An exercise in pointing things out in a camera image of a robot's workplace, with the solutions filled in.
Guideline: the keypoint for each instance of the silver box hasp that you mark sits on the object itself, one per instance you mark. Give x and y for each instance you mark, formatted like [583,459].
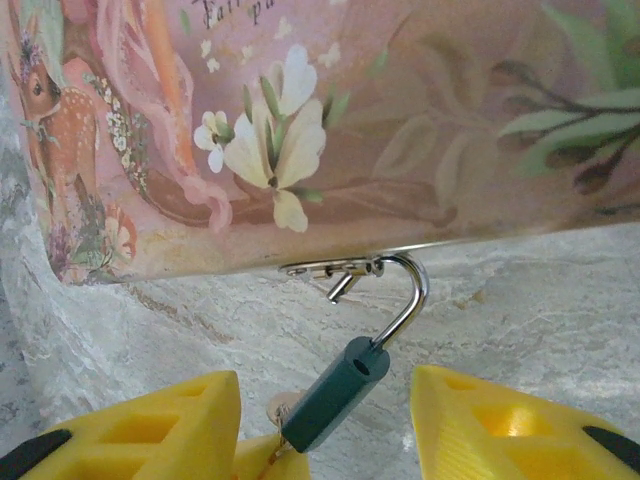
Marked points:
[310,270]

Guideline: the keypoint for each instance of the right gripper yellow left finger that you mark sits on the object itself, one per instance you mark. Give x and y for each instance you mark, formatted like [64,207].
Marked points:
[190,450]

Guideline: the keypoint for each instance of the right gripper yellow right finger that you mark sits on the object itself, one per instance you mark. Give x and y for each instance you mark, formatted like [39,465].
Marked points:
[460,440]

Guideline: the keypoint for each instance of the small blue padlock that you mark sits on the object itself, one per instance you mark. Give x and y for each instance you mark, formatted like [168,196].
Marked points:
[335,395]

